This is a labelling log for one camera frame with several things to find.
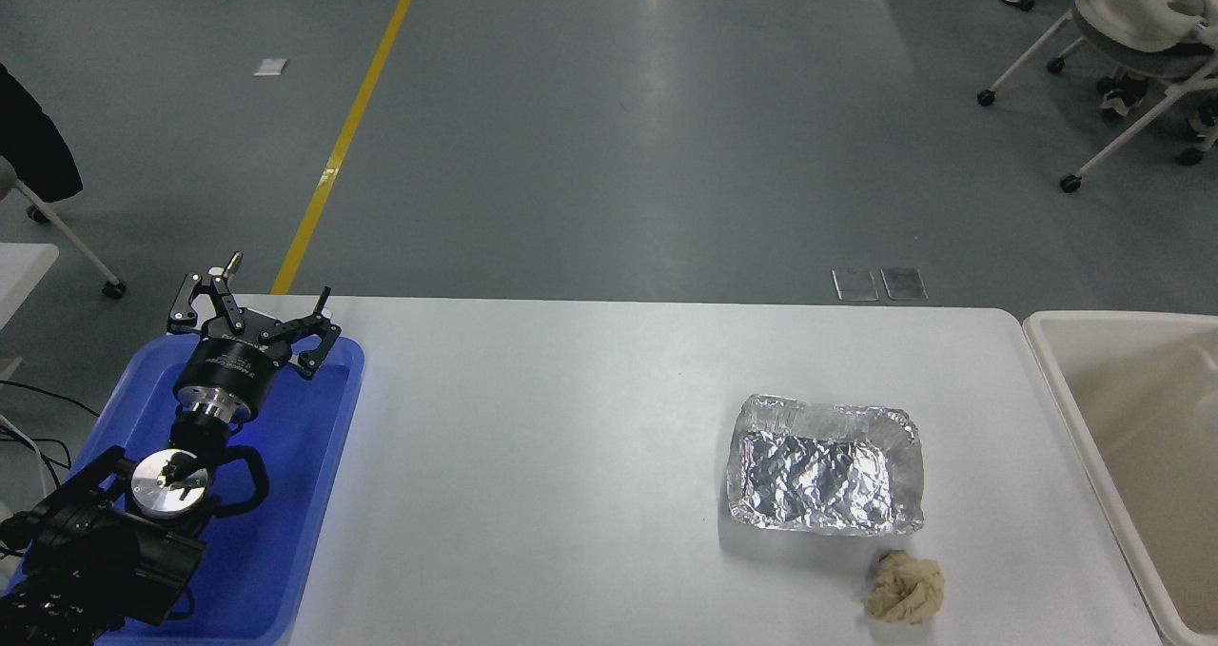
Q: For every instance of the small white side table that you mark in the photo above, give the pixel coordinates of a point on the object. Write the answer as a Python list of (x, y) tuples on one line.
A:
[(19, 275)]

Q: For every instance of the large pale bin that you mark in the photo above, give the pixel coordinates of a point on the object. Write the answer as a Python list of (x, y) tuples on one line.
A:
[(1161, 456)]

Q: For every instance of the crumpled tan paper ball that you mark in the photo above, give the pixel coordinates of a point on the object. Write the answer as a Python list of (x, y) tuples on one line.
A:
[(904, 589)]

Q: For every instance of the clear floor plate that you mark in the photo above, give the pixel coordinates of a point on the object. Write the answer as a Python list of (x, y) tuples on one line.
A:
[(904, 283), (855, 284)]

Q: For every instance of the white wheeled office chair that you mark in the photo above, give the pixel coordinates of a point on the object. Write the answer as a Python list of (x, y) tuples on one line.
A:
[(1132, 18)]

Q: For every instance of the silver foil tray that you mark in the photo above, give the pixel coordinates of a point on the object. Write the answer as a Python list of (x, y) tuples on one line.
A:
[(818, 470)]

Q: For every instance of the blue plastic tray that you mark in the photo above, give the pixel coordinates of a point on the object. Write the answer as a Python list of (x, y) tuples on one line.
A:
[(276, 494)]

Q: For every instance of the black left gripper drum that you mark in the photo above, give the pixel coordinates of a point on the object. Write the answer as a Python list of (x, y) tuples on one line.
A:
[(226, 363)]

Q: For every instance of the grey wheeled chair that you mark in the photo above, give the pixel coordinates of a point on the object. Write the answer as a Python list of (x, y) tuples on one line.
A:
[(67, 232)]

